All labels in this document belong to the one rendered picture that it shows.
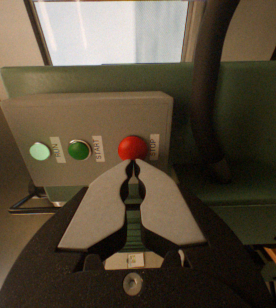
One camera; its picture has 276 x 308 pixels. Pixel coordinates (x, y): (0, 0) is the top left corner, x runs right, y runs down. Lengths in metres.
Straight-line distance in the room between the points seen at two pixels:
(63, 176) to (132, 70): 0.15
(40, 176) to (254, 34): 1.85
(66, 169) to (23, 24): 1.66
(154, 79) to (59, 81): 0.11
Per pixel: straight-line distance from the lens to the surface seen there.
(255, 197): 0.22
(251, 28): 1.86
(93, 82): 0.21
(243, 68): 0.24
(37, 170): 0.20
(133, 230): 0.42
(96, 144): 0.16
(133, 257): 3.56
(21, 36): 1.81
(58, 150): 0.17
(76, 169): 0.18
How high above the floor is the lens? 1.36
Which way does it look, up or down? 1 degrees down
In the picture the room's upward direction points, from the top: 92 degrees counter-clockwise
